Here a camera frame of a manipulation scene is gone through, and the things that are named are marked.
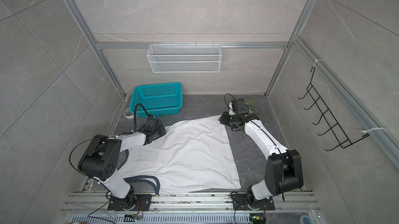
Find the green tank top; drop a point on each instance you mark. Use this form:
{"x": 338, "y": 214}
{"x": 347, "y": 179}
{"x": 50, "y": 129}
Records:
{"x": 251, "y": 104}

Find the roll of tape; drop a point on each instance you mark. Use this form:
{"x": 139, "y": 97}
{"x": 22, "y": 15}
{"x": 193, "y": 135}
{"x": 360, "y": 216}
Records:
{"x": 127, "y": 114}

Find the blue tape roll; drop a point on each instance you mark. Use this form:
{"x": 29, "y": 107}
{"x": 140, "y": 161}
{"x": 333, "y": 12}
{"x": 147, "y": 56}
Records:
{"x": 306, "y": 219}

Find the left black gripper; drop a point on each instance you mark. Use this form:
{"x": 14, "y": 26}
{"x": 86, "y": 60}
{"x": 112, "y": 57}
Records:
{"x": 163, "y": 131}

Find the teal plastic basket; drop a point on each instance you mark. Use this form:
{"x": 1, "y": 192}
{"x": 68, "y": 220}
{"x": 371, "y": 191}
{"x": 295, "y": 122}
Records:
{"x": 158, "y": 99}

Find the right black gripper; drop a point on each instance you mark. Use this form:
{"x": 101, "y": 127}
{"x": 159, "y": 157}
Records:
{"x": 224, "y": 119}

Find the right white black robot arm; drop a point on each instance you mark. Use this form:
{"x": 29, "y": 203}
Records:
{"x": 283, "y": 171}

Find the white tank top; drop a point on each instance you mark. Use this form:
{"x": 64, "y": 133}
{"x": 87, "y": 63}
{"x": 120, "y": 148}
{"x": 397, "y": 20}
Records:
{"x": 194, "y": 155}

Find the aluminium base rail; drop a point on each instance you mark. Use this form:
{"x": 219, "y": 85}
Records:
{"x": 190, "y": 208}

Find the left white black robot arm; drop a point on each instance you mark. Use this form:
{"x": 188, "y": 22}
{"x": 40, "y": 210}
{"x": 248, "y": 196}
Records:
{"x": 100, "y": 159}

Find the white wire mesh shelf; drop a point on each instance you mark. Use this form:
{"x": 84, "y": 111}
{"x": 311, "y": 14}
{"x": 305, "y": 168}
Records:
{"x": 184, "y": 58}

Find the black wire hook rack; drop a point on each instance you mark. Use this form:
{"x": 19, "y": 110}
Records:
{"x": 327, "y": 116}

